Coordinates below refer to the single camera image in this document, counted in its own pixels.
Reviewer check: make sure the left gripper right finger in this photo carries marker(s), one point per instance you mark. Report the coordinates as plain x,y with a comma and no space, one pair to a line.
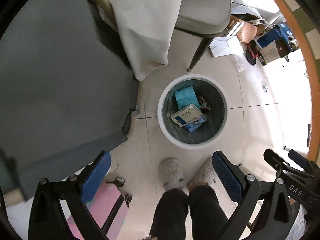
263,207

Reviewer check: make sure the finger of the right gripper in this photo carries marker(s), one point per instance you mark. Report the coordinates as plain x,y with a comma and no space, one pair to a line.
310,167
282,163

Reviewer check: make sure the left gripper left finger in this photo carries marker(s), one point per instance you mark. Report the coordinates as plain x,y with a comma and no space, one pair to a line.
47,220

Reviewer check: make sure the blue white medicine box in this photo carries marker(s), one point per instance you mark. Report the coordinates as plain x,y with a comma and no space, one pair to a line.
186,115

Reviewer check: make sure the blue rice bag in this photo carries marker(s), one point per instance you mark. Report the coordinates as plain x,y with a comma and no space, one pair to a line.
186,97

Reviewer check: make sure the white round trash bin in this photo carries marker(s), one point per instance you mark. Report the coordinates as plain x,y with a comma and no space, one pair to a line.
199,124

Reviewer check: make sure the pink suitcase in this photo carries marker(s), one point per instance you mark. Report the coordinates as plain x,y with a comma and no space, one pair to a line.
107,204

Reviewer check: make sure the right black trouser leg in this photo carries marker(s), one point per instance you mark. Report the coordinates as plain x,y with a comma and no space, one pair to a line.
207,216

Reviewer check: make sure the black trouser leg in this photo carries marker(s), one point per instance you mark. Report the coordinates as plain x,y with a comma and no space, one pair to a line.
170,215
207,216

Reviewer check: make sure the right grey slipper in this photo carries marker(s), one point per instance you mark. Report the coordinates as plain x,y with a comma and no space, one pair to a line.
205,175

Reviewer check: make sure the grey slipper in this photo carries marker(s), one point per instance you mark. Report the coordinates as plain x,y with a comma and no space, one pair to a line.
205,175
171,175

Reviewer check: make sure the left black trouser leg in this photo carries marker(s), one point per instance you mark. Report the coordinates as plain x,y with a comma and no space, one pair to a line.
170,215

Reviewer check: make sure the left grey slipper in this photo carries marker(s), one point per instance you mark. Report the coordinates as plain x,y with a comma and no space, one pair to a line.
171,175

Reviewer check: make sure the blue box on floor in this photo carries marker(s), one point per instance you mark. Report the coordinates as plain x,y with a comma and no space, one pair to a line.
275,44

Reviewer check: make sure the white flat carton on floor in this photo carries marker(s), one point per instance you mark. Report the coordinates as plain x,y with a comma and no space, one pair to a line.
227,45

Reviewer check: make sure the brown carton on floor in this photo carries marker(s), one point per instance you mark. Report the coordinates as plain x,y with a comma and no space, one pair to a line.
245,31

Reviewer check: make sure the grey padded chair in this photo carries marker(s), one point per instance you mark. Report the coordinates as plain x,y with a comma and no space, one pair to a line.
205,19

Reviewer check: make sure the white cloth on chair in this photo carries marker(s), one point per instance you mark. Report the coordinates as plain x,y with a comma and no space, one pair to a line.
145,28

